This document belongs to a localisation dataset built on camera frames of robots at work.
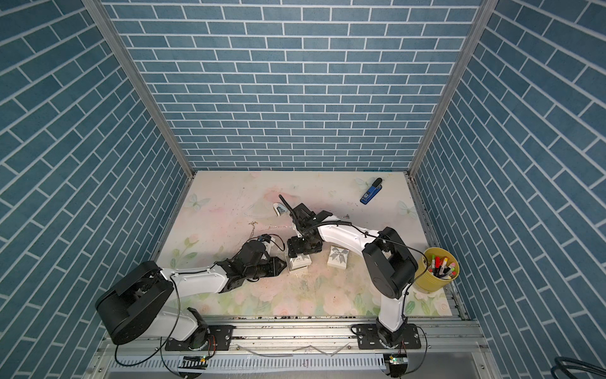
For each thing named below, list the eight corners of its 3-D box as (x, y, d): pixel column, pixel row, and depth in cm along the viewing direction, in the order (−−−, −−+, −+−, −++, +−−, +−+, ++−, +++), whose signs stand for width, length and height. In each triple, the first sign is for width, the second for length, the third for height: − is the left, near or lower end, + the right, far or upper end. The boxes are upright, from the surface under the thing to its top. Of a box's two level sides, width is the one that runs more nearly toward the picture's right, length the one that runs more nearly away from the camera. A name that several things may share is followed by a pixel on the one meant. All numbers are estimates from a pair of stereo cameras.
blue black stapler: (359, 201, 112) (360, 195, 108) (376, 183, 120) (378, 176, 116) (366, 206, 110) (368, 199, 106) (383, 186, 118) (385, 180, 114)
